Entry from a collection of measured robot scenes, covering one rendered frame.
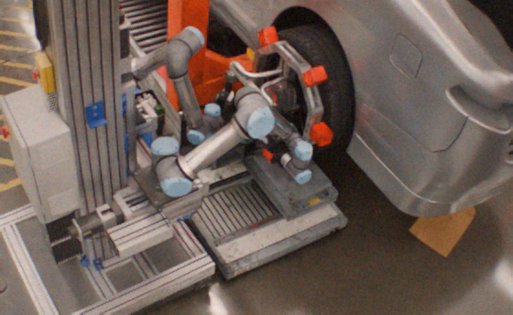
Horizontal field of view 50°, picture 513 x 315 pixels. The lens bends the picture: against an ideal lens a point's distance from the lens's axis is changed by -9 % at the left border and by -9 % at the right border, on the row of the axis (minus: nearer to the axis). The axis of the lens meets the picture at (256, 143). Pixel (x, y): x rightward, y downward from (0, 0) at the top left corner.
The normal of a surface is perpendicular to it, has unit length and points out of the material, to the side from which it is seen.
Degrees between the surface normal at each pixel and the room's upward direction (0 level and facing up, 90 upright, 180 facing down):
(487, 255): 0
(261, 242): 0
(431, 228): 1
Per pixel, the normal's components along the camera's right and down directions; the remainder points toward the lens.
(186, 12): 0.51, 0.64
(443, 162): -0.57, 0.53
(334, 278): 0.11, -0.71
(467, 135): -0.35, 0.62
